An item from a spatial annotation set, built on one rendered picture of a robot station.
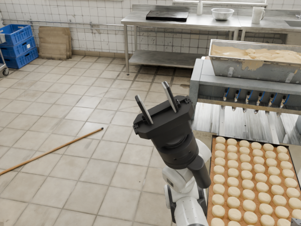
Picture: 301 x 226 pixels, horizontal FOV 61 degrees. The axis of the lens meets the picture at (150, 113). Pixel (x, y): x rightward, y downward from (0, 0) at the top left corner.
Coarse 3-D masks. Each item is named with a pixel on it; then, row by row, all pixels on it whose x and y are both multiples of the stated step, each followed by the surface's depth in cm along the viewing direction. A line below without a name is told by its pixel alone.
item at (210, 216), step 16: (224, 144) 137; (288, 160) 127; (224, 176) 118; (240, 176) 118; (224, 192) 111; (240, 192) 111; (256, 192) 111; (208, 208) 104; (224, 208) 104; (240, 208) 104; (256, 208) 104; (272, 208) 104; (288, 208) 104; (208, 224) 98; (224, 224) 98; (240, 224) 98; (256, 224) 98
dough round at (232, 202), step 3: (228, 198) 106; (231, 198) 106; (234, 198) 106; (228, 201) 104; (231, 201) 104; (234, 201) 104; (237, 201) 104; (228, 204) 104; (231, 204) 103; (234, 204) 103; (237, 204) 103; (231, 207) 103; (234, 207) 103; (237, 207) 103
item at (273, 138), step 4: (264, 112) 170; (264, 116) 168; (268, 116) 160; (264, 120) 166; (268, 120) 157; (272, 120) 157; (268, 124) 155; (272, 124) 153; (268, 128) 154; (272, 128) 150; (268, 132) 152; (272, 132) 147; (268, 136) 151; (272, 136) 143; (276, 136) 143; (272, 140) 141; (276, 140) 140
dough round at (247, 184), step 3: (243, 180) 114; (246, 180) 114; (249, 180) 114; (243, 183) 112; (246, 183) 112; (249, 183) 112; (252, 183) 112; (243, 186) 112; (246, 186) 111; (249, 186) 111; (252, 186) 111; (249, 189) 111; (252, 189) 112
